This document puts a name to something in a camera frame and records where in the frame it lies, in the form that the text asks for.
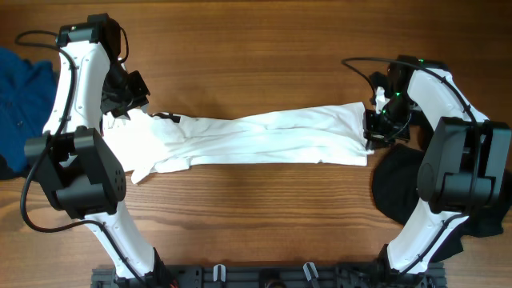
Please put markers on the black shirt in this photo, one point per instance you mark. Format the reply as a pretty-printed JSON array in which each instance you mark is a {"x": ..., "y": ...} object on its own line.
[{"x": 449, "y": 177}]

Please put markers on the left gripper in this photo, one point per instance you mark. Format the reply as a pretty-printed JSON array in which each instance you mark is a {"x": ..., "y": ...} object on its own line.
[{"x": 118, "y": 110}]

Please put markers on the dark garment under blue shirt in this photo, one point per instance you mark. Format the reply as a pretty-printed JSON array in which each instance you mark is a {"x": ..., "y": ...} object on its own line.
[{"x": 16, "y": 167}]

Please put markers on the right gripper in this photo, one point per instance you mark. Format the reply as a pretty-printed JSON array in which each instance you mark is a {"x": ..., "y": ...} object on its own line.
[{"x": 376, "y": 137}]

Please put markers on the white polo shirt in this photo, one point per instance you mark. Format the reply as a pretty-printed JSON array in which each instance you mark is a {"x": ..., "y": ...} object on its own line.
[{"x": 163, "y": 143}]

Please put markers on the blue shirt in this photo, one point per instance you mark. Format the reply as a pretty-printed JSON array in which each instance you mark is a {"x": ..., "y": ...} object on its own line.
[{"x": 27, "y": 96}]

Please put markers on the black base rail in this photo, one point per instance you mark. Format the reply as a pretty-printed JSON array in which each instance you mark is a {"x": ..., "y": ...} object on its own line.
[{"x": 287, "y": 276}]

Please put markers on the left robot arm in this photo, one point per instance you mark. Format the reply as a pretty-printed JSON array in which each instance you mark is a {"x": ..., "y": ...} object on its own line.
[{"x": 74, "y": 166}]

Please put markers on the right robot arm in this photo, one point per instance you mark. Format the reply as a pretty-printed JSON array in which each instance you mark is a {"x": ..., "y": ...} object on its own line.
[{"x": 429, "y": 88}]

